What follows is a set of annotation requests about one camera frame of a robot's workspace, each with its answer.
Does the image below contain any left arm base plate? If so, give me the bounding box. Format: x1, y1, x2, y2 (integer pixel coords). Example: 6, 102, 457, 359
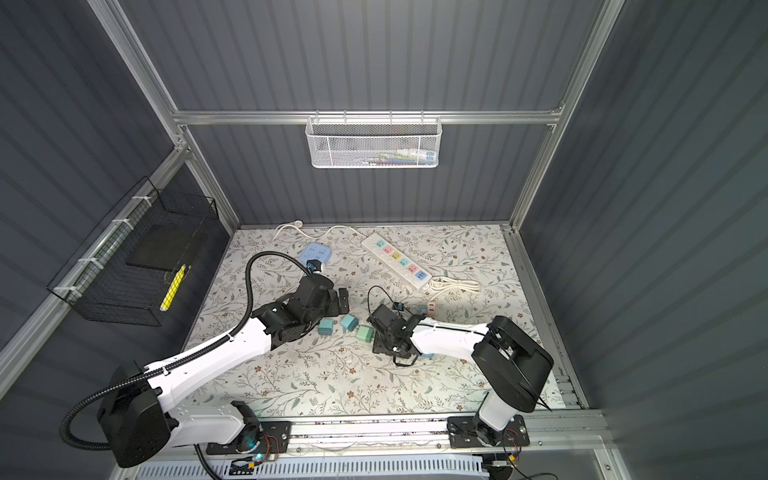
205, 421, 293, 455

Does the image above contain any green plug cube centre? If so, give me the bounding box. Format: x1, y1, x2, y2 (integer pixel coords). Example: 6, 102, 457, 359
356, 325, 375, 343

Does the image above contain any floral patterned table mat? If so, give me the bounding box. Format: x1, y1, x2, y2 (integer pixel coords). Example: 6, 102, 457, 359
186, 225, 536, 417

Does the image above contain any white wire mesh basket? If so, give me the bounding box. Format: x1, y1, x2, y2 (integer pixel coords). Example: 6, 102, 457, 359
305, 114, 443, 169

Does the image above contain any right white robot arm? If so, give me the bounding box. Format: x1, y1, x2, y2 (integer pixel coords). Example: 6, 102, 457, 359
367, 305, 554, 444

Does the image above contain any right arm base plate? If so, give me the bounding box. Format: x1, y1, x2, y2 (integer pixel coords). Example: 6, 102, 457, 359
447, 414, 530, 449

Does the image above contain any black wire basket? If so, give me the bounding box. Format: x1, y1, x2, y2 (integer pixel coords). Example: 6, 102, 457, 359
47, 177, 219, 327

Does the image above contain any long white power strip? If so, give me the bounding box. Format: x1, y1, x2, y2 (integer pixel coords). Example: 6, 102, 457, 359
362, 233, 433, 290

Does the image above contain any teal plug cube lower left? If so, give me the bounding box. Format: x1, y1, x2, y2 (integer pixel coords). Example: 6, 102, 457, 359
317, 318, 335, 336

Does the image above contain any teal plug cube middle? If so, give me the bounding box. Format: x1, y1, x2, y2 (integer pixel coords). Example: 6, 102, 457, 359
340, 314, 359, 332

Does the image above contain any black foam pad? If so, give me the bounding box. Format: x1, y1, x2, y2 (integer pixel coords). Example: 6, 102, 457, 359
126, 225, 203, 272

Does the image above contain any yellow marker pen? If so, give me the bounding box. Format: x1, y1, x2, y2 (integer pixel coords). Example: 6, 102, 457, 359
159, 265, 188, 312

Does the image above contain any teal plug cube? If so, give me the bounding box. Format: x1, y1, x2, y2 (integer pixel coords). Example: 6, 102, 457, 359
340, 314, 359, 332
317, 318, 335, 336

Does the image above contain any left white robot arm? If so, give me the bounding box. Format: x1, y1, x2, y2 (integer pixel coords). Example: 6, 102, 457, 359
97, 274, 349, 468

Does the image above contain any black corrugated cable conduit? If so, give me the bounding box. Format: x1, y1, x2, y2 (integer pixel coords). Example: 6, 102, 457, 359
58, 250, 313, 480

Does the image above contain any round blue power hub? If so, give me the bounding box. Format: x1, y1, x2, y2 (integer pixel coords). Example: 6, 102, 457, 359
299, 242, 332, 272

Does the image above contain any coiled white cable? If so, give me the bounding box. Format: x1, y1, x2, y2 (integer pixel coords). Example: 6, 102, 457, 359
427, 275, 484, 295

